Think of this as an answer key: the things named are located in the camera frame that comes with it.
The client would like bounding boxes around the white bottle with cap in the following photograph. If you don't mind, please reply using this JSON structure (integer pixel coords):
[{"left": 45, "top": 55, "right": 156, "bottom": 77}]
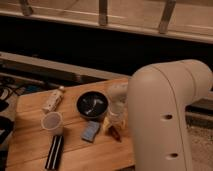
[{"left": 42, "top": 86, "right": 65, "bottom": 113}]

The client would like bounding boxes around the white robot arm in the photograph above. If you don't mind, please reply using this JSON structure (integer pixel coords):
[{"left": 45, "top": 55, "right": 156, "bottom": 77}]
[{"left": 107, "top": 60, "right": 213, "bottom": 171}]

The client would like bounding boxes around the dark cables clutter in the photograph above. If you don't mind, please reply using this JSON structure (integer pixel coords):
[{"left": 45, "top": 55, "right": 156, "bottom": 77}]
[{"left": 0, "top": 75, "right": 44, "bottom": 171}]

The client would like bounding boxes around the wooden board table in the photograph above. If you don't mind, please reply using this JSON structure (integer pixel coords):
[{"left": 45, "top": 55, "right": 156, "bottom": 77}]
[{"left": 6, "top": 80, "right": 134, "bottom": 171}]

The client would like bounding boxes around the black ceramic bowl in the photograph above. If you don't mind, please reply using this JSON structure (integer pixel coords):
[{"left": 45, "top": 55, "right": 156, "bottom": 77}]
[{"left": 76, "top": 91, "right": 108, "bottom": 120}]

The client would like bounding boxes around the translucent plastic cup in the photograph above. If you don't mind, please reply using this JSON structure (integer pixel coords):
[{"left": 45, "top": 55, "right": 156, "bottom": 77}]
[{"left": 41, "top": 112, "right": 63, "bottom": 135}]

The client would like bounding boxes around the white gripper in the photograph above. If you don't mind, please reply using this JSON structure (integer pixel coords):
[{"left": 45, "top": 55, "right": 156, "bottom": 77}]
[{"left": 102, "top": 102, "right": 126, "bottom": 133}]

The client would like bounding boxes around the metal railing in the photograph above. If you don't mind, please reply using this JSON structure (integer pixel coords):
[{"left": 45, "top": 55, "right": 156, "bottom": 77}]
[{"left": 0, "top": 0, "right": 213, "bottom": 44}]

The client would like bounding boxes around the blue sponge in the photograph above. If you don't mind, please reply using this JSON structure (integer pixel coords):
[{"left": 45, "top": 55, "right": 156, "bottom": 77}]
[{"left": 81, "top": 121, "right": 100, "bottom": 143}]

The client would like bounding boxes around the black white striped case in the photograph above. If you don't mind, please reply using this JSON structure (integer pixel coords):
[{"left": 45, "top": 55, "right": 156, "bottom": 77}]
[{"left": 45, "top": 135, "right": 64, "bottom": 170}]

